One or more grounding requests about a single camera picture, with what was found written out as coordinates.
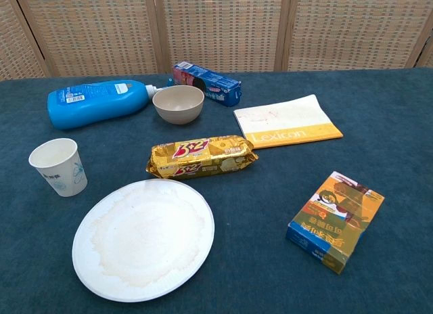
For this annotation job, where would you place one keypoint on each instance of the blue cookie box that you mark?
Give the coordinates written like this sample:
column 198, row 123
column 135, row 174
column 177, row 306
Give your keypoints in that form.
column 220, row 87

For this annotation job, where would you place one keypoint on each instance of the gold cracker packet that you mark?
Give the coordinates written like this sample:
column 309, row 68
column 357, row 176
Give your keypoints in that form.
column 203, row 158

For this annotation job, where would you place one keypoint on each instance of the white yellow Lexicon booklet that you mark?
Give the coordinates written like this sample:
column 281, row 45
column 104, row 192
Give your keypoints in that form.
column 284, row 121

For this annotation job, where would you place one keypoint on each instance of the yellow blue carton box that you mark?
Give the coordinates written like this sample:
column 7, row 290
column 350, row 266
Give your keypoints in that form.
column 335, row 222

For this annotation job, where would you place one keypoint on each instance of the teal table cloth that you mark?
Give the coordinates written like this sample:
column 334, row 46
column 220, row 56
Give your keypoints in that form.
column 257, row 199

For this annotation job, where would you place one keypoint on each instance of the white round plate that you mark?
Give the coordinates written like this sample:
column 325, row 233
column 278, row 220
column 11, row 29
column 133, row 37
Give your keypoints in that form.
column 145, row 239

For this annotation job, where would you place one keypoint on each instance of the beige bowl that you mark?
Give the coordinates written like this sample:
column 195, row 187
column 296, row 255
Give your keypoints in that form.
column 176, row 111

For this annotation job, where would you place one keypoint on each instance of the white paper cup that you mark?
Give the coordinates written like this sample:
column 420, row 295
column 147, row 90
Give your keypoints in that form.
column 66, row 178

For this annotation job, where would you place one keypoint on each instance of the woven bamboo folding screen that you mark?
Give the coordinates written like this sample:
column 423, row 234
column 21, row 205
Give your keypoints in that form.
column 220, row 26

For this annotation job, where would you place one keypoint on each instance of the blue pump detergent bottle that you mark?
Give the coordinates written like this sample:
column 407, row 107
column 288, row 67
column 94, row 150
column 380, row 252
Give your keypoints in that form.
column 98, row 104

